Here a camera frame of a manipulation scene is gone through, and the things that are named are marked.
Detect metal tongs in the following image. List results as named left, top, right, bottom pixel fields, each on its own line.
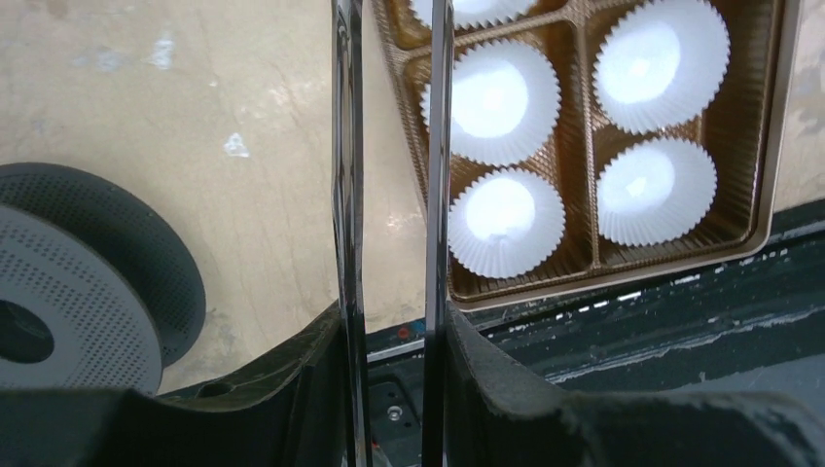
left=331, top=1, right=454, bottom=466

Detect white paper cup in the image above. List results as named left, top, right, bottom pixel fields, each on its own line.
left=596, top=137, right=718, bottom=246
left=411, top=0, right=537, bottom=29
left=450, top=39, right=561, bottom=166
left=448, top=168, right=566, bottom=279
left=592, top=1, right=731, bottom=134

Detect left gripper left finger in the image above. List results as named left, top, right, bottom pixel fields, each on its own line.
left=1, top=305, right=347, bottom=466

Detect grey round speaker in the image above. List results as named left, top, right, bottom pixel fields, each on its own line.
left=1, top=162, right=206, bottom=395

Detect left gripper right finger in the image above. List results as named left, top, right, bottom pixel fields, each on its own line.
left=446, top=311, right=824, bottom=466

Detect brown chocolate box tray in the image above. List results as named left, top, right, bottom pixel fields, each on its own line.
left=370, top=0, right=804, bottom=313

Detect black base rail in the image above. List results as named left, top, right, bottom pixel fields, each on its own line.
left=367, top=199, right=825, bottom=467

